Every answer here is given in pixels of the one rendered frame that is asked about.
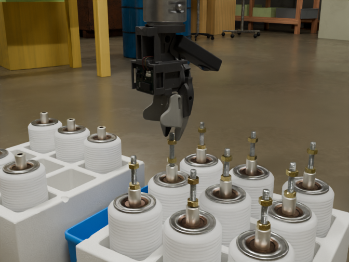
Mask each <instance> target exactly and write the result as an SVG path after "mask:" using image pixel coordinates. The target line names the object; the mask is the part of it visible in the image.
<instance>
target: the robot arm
mask: <svg viewBox="0 0 349 262"><path fill-rule="evenodd" d="M186 2H187V0H143V21H144V22H147V24H145V26H143V27H135V28H136V60H131V83H132V89H136V90H137V91H140V92H143V93H146V94H150V95H153V101H152V103H151V105H149V106H148V107H147V108H145V109H144V111H143V118H144V119H145V120H150V121H160V125H161V128H162V131H163V134H164V136H165V137H167V136H168V134H169V132H170V130H171V128H172V127H175V130H174V132H175V141H179V140H180V138H181V136H182V134H183V132H184V130H185V128H186V125H187V122H188V119H189V116H190V115H191V110H192V106H193V101H194V89H193V83H192V79H193V78H192V77H191V72H190V69H191V68H190V66H189V65H188V63H187V61H189V62H190V63H192V64H194V65H196V66H197V67H199V68H200V69H201V70H203V71H219V69H220V66H221V63H222V60H221V59H220V58H218V57H216V56H215V55H213V54H212V53H210V52H209V51H207V50H205V49H204V48H202V47H201V46H199V45H198V44H196V43H195V42H193V41H192V40H190V39H189V38H187V37H186V36H184V35H176V33H182V32H185V24H183V22H186ZM134 68H135V69H136V82H135V83H134ZM174 91H176V92H178V94H172V92H174Z"/></svg>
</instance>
